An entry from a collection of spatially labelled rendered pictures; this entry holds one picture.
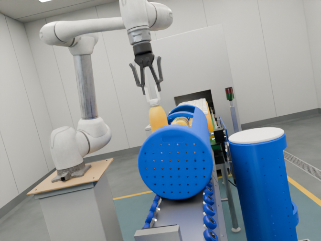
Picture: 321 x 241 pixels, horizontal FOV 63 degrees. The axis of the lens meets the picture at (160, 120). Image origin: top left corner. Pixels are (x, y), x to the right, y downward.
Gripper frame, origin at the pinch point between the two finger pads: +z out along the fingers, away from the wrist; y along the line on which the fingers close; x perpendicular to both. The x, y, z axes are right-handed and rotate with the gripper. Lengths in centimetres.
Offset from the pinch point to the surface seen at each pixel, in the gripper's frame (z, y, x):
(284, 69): 19, 202, 527
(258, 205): 66, 36, 23
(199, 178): 33.9, 12.7, -12.0
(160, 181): 33.0, -2.0, -12.0
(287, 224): 78, 48, 23
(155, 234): 29, 5, -55
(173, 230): 28, 9, -55
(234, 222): 128, 24, 116
